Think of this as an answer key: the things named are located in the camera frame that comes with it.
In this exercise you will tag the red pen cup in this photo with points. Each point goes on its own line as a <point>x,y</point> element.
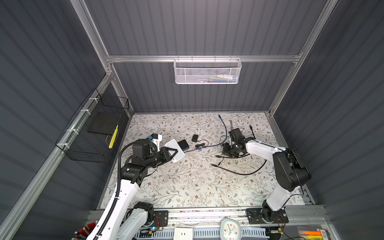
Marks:
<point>83,233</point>

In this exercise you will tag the white network switch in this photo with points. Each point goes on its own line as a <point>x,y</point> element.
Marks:
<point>175,150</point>

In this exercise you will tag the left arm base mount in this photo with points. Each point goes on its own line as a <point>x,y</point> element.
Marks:
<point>160,219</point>

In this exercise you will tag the white power socket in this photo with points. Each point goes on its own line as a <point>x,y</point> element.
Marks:
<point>183,234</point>

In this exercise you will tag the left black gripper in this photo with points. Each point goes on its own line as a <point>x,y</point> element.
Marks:
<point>165,156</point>

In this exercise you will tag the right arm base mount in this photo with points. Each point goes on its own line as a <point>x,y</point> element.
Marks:
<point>265,216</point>

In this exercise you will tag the yellow striped item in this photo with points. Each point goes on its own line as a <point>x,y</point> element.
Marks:
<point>113,138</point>

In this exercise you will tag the white wire mesh basket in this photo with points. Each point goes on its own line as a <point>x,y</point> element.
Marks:
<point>207,71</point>

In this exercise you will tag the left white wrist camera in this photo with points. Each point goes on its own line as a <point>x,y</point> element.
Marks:
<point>156,139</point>

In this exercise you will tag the black box in basket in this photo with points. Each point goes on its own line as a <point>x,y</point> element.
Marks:
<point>104,124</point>

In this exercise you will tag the white desk clock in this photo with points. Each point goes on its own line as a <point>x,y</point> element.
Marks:
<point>230,230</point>

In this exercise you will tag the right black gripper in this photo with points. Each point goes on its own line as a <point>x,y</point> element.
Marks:
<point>225,151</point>

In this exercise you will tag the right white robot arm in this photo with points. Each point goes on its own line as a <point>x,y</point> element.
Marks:
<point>289,173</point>

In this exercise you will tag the black wire basket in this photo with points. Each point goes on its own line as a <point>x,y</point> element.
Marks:
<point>79,145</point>

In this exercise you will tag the large black power adapter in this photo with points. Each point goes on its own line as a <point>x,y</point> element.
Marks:
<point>195,138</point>

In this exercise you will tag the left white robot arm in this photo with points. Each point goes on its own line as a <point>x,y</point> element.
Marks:
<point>146,154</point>

